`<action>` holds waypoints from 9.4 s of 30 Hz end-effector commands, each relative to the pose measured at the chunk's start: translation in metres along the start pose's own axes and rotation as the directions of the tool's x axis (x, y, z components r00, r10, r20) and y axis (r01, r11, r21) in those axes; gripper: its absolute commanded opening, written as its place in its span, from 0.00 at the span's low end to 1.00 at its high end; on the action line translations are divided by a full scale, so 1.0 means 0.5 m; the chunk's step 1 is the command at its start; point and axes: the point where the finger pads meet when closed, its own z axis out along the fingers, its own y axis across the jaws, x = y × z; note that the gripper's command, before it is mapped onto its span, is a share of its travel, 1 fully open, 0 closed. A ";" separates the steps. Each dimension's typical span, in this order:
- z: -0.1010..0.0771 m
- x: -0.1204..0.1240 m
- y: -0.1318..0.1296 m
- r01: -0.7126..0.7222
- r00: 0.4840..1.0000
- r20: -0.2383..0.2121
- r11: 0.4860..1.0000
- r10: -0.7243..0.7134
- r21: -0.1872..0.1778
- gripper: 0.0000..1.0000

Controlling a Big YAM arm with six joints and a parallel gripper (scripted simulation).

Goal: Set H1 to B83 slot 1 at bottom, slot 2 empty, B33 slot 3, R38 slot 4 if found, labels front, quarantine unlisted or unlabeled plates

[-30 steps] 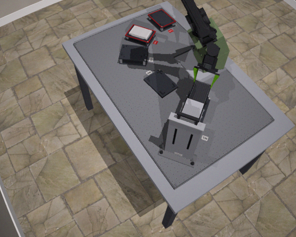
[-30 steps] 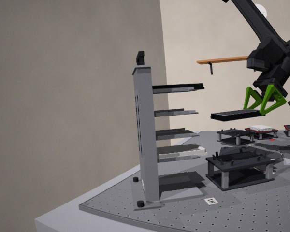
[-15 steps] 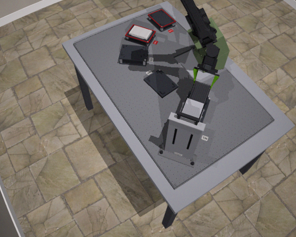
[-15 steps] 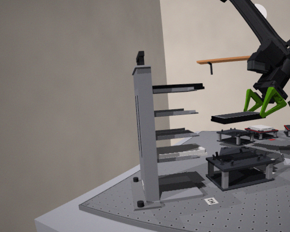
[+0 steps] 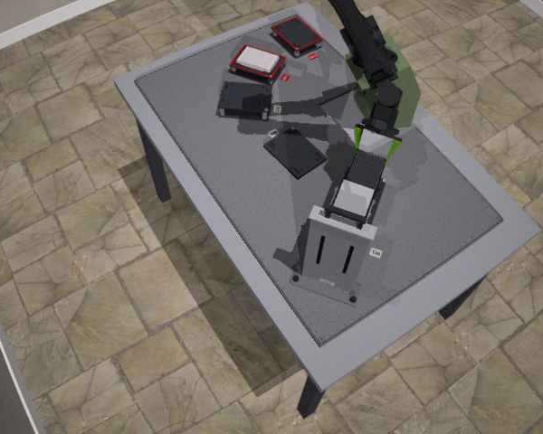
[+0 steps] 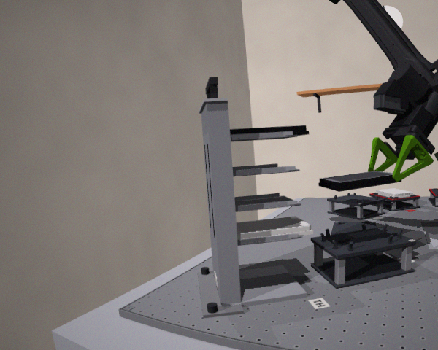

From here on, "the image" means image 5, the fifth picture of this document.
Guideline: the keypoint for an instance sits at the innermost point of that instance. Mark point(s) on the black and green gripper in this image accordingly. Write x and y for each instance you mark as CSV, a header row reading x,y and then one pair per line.
x,y
389,132

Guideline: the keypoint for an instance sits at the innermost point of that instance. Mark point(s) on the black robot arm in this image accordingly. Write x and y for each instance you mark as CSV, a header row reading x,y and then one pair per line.
x,y
378,63

